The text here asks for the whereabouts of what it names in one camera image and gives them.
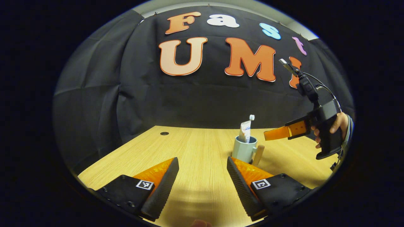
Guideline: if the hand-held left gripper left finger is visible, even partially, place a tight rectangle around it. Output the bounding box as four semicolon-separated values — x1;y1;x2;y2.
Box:
87;157;180;222

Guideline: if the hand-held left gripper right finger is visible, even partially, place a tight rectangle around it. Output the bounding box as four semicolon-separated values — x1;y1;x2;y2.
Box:
226;156;316;222

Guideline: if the white toothpaste tube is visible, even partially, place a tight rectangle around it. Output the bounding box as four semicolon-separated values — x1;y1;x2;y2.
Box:
238;120;252;144

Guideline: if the grey-blue cup with wooden handle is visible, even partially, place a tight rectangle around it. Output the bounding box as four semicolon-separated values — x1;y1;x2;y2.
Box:
232;136;265;166

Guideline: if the wooden desktop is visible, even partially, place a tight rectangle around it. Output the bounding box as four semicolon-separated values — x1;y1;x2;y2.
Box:
77;125;340;227

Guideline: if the black backdrop cloth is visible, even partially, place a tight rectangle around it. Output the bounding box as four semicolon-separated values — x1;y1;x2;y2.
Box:
52;6;355;174

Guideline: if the black cable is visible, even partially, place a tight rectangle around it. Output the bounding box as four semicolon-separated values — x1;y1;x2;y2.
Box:
301;72;342;113

